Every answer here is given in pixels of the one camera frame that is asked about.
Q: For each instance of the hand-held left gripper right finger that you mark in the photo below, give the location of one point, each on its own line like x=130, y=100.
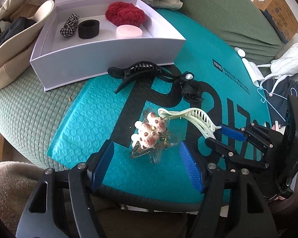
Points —
x=191, y=166

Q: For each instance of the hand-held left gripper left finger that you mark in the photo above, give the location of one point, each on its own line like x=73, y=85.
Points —
x=101, y=166

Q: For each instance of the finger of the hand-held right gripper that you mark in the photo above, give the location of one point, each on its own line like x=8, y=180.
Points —
x=231, y=132
x=223, y=148

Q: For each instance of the cream hair clip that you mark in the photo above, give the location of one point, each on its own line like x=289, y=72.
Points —
x=196, y=115

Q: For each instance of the clear bear hair clip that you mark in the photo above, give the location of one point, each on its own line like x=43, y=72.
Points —
x=149, y=131

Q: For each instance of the black bow pearl hair clip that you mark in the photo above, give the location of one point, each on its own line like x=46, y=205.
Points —
x=188, y=88

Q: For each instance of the white gift box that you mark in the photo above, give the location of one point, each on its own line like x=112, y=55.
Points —
x=101, y=52

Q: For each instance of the black wide hair band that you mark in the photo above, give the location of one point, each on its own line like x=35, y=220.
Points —
x=89, y=31

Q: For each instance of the pink round compact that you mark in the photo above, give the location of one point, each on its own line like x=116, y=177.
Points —
x=129, y=31

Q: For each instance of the black white checkered scrunchie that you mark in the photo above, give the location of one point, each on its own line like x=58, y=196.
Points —
x=69, y=26

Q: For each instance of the red fuzzy scrunchie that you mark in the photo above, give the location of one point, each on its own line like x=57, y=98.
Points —
x=124, y=13

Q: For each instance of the person's right hand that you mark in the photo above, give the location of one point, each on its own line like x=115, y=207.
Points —
x=277, y=198

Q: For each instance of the dark cloth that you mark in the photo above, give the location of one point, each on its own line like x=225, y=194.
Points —
x=278, y=96

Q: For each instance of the teal bubble mailer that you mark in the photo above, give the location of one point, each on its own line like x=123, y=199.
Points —
x=89, y=119

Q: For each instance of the white plastic tube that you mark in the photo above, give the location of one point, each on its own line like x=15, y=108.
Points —
x=240, y=52

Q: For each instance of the white sweatshirt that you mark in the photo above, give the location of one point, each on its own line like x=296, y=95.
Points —
x=293, y=57

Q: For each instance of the person's leg beige fleece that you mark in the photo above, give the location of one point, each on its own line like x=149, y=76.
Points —
x=10, y=191

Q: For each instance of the green sofa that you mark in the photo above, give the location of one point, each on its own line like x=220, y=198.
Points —
x=27, y=104

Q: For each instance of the labelled cardboard box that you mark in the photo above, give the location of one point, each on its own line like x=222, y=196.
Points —
x=280, y=17

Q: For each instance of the beige cap black lining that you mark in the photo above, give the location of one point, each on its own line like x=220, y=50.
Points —
x=10, y=62

